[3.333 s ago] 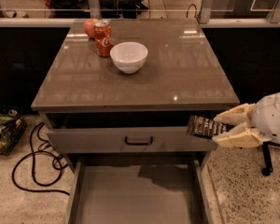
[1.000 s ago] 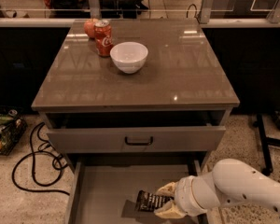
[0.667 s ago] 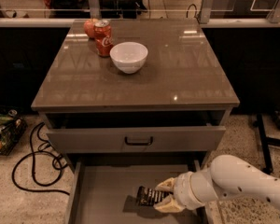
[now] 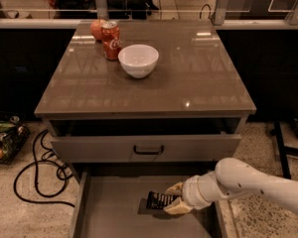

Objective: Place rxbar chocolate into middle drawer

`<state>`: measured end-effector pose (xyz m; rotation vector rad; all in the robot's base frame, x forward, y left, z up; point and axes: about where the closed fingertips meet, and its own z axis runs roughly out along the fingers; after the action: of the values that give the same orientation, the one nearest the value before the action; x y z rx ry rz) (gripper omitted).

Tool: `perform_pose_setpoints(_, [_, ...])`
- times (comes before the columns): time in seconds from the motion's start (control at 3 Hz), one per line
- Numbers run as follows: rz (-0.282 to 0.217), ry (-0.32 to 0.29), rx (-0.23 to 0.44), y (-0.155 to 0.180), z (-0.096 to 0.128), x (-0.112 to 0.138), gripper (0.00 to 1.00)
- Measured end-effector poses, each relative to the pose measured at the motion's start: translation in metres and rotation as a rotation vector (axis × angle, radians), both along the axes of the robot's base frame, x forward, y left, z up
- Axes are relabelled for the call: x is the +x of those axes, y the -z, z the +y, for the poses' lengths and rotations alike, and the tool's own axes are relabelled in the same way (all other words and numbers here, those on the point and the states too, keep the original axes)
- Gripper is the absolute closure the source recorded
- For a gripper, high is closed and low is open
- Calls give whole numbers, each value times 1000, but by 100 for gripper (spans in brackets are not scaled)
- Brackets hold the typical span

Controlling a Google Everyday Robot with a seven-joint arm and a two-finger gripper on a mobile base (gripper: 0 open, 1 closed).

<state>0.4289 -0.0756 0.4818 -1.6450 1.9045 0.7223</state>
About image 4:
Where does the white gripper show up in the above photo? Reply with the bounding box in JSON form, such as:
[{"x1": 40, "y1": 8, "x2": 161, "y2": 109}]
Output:
[{"x1": 163, "y1": 172, "x2": 223, "y2": 215}]

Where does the black rxbar chocolate bar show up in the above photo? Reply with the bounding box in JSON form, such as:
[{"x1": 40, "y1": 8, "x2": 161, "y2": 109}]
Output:
[{"x1": 146, "y1": 191, "x2": 178, "y2": 210}]

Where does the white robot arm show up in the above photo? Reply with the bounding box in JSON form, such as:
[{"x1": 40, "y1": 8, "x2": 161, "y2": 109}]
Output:
[{"x1": 164, "y1": 158, "x2": 298, "y2": 215}]

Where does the grey top drawer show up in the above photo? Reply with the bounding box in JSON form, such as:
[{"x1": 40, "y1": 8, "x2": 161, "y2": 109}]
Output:
[{"x1": 43, "y1": 116, "x2": 248, "y2": 164}]

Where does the grey open middle drawer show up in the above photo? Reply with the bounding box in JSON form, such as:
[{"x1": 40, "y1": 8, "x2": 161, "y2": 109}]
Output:
[{"x1": 70, "y1": 163, "x2": 224, "y2": 238}]

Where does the grey drawer cabinet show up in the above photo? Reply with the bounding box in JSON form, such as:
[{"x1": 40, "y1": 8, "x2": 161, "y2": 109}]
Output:
[{"x1": 33, "y1": 19, "x2": 257, "y2": 238}]

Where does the black stand leg with caster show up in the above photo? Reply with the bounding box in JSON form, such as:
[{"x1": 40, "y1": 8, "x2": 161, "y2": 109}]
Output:
[{"x1": 270, "y1": 121, "x2": 298, "y2": 179}]

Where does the white ceramic bowl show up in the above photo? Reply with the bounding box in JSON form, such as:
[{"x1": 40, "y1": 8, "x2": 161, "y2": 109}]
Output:
[{"x1": 118, "y1": 45, "x2": 159, "y2": 78}]

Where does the red coca-cola can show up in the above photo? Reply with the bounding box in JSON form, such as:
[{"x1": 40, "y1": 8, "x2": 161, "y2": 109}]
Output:
[{"x1": 101, "y1": 21, "x2": 121, "y2": 60}]

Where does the red apple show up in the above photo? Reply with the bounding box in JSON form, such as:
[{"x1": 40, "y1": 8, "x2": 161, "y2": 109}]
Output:
[{"x1": 90, "y1": 19, "x2": 104, "y2": 41}]

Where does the black office chair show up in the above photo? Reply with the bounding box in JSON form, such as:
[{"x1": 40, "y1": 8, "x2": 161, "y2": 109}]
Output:
[{"x1": 54, "y1": 0, "x2": 97, "y2": 19}]

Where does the black drawer handle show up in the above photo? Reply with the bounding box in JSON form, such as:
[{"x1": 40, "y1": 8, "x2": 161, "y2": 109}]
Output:
[{"x1": 133, "y1": 145, "x2": 165, "y2": 156}]

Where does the black floor cable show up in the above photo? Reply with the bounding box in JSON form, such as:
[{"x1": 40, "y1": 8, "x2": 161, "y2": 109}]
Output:
[{"x1": 12, "y1": 129, "x2": 76, "y2": 209}]

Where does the black wire basket with items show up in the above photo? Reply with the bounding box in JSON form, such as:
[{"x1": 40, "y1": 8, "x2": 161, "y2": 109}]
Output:
[{"x1": 0, "y1": 115, "x2": 30, "y2": 165}]

